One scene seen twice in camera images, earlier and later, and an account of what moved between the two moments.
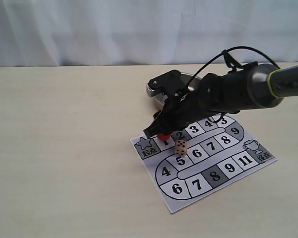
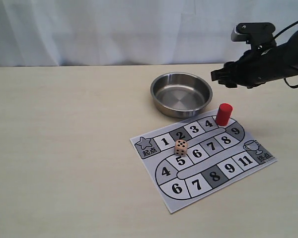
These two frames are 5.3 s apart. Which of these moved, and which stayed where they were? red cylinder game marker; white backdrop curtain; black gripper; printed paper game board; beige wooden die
Moved: red cylinder game marker; black gripper
Stayed: beige wooden die; white backdrop curtain; printed paper game board
